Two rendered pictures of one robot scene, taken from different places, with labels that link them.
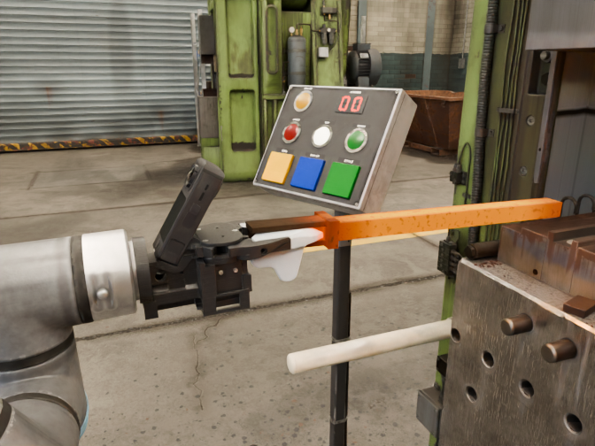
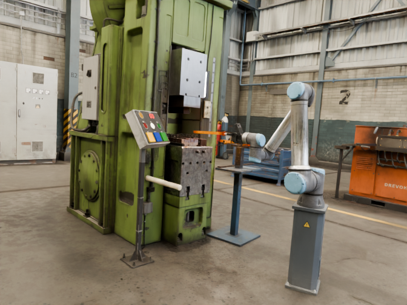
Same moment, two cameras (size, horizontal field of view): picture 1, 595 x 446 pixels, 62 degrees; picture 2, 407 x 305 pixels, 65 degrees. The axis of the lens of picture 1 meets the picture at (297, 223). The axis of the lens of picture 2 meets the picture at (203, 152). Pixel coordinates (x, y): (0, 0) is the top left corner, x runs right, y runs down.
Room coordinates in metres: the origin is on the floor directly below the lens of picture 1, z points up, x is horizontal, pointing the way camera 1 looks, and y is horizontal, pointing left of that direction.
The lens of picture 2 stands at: (1.73, 2.34, 1.14)
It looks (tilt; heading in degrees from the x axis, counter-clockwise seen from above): 5 degrees down; 247
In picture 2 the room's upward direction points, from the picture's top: 4 degrees clockwise
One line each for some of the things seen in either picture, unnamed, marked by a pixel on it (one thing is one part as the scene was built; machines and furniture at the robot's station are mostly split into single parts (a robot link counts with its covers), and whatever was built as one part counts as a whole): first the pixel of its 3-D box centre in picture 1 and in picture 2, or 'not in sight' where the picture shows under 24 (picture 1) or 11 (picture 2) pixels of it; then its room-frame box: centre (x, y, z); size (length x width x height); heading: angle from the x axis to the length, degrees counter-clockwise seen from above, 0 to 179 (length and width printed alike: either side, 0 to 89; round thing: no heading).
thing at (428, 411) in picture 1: (436, 411); (146, 207); (1.11, -0.37, 0.36); 0.09 x 0.07 x 0.12; 21
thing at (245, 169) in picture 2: not in sight; (238, 169); (0.17, -0.44, 0.70); 0.40 x 0.30 x 0.02; 29
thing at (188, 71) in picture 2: not in sight; (182, 76); (0.77, -0.61, 1.56); 0.42 x 0.39 x 0.40; 111
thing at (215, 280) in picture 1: (193, 267); (238, 138); (0.50, 0.12, 1.03); 0.12 x 0.08 x 0.09; 111
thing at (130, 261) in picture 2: not in sight; (137, 255); (1.22, -0.12, 0.05); 0.22 x 0.22 x 0.09; 21
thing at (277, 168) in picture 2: not in sight; (264, 162); (-2.11, -3.43, 0.36); 1.20 x 0.80 x 0.72; 117
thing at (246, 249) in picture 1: (250, 246); not in sight; (0.50, 0.05, 1.06); 0.09 x 0.05 x 0.02; 108
